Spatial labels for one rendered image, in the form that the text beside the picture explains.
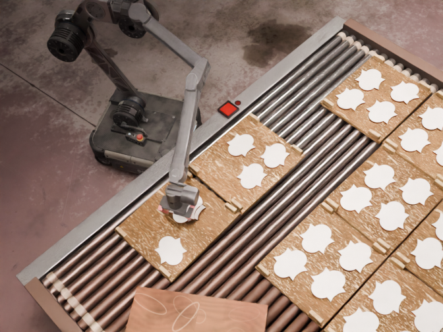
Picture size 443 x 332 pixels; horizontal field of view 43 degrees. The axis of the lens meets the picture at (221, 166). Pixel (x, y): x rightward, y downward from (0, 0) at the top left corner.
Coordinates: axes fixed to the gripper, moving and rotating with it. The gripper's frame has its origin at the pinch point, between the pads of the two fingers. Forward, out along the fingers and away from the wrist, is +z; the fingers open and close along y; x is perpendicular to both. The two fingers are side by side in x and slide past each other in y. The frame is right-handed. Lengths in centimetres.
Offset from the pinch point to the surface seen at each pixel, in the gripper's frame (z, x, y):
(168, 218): 7.3, -0.6, 5.9
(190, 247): 7.6, 9.2, -7.8
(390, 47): 5, -124, -66
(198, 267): 9.5, 16.0, -13.7
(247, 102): 8, -73, -7
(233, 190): 7.2, -21.7, -16.2
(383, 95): 6, -93, -69
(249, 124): 7, -59, -12
